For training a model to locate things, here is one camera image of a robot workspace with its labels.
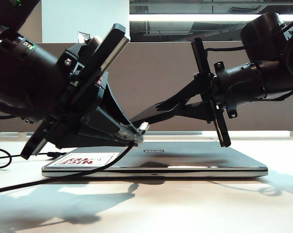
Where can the silver wall plate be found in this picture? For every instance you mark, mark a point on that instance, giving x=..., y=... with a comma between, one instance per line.
x=82, y=36

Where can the long grey divider bracket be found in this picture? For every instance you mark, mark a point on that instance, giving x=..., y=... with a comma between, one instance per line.
x=180, y=133

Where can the brown desk divider panel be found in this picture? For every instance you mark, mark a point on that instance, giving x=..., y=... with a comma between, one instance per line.
x=161, y=72

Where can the long ceiling light strip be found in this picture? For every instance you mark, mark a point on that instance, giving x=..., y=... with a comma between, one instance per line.
x=185, y=17

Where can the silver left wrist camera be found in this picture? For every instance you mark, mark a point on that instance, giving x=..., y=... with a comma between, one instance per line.
x=94, y=41

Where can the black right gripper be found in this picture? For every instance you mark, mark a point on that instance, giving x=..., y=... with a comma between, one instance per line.
x=213, y=92

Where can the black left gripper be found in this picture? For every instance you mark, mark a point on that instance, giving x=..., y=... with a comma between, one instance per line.
x=83, y=85

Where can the white Nice Try sticker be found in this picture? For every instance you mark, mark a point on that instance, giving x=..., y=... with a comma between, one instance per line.
x=88, y=160

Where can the silver Dell laptop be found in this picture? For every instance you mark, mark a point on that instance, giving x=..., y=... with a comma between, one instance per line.
x=209, y=157

